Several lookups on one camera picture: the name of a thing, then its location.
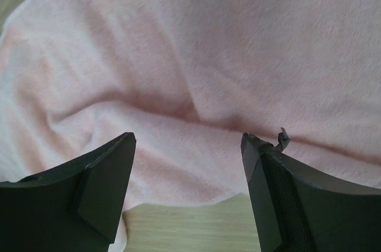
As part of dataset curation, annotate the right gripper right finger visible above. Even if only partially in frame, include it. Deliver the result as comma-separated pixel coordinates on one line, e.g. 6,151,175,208
241,130,380,252

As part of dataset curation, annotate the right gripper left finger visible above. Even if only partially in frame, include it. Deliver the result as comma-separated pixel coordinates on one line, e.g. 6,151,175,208
1,133,136,252

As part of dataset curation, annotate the plain pink towel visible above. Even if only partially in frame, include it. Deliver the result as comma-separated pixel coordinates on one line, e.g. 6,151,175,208
0,0,381,252

